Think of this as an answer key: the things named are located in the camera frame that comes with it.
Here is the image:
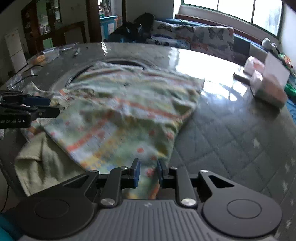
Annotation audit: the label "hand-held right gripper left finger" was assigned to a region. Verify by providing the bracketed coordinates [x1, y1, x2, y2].
[62, 158, 141, 207]

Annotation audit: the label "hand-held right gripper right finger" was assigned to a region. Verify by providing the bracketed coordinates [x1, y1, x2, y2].
[156, 158, 236, 207]

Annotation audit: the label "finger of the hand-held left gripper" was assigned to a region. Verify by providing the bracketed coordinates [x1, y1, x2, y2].
[0, 91, 51, 105]
[0, 104, 60, 117]

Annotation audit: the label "patterned green shirt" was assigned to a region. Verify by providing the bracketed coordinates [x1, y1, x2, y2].
[15, 61, 205, 200]

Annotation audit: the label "clear rimless eyeglasses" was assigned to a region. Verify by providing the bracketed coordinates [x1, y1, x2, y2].
[6, 65, 44, 91]

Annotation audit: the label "clear plastic tray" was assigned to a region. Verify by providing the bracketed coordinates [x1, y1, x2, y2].
[32, 46, 60, 64]

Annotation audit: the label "grey quilted star table cover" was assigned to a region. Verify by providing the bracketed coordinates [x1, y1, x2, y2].
[0, 43, 296, 241]

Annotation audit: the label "dark wooden cabinet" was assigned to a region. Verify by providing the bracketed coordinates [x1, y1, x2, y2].
[21, 0, 87, 56]

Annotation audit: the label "teal object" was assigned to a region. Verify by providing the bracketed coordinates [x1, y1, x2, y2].
[0, 213, 22, 241]

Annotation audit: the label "black bag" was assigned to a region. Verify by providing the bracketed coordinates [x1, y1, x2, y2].
[109, 13, 155, 43]

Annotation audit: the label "flat grey device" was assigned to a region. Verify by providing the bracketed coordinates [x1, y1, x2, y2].
[233, 72, 250, 82]

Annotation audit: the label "butterfly print pillow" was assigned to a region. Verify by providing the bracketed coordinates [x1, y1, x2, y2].
[154, 21, 196, 35]
[191, 26, 234, 61]
[146, 34, 192, 50]

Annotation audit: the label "tissue box with paper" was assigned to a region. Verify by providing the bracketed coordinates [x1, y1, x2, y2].
[250, 70, 288, 109]

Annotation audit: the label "pink tissue pack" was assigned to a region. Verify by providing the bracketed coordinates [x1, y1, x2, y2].
[244, 56, 265, 76]

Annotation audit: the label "green plastic basin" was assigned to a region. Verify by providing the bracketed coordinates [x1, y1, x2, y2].
[284, 83, 296, 96]

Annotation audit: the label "grey cushion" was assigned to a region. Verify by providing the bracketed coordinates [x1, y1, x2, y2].
[250, 43, 269, 59]

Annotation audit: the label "blue sofa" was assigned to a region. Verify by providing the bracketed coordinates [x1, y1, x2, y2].
[102, 17, 296, 127]

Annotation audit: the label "panda plush toy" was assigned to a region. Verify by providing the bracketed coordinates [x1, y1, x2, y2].
[261, 37, 279, 55]

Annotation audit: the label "pink green plush toy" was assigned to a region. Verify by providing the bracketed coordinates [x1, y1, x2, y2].
[279, 53, 293, 69]

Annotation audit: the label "green framed window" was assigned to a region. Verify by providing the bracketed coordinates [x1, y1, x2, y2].
[180, 0, 285, 37]

